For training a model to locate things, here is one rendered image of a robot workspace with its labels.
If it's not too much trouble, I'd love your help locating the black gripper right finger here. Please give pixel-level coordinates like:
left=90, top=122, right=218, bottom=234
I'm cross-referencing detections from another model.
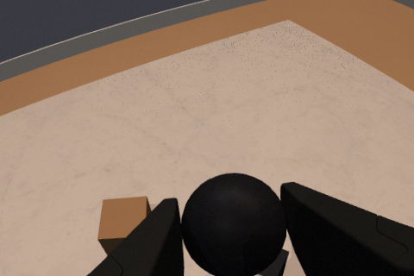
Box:
left=279, top=182, right=414, bottom=276

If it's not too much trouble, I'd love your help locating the glass french press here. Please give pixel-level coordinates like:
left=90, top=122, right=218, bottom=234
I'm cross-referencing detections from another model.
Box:
left=182, top=172, right=290, bottom=276

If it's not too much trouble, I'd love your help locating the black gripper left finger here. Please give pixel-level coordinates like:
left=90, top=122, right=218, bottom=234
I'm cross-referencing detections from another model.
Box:
left=86, top=198, right=184, bottom=276

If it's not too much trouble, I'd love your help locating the brown cube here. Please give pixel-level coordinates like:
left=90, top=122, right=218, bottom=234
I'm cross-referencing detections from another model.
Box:
left=97, top=196, right=152, bottom=255

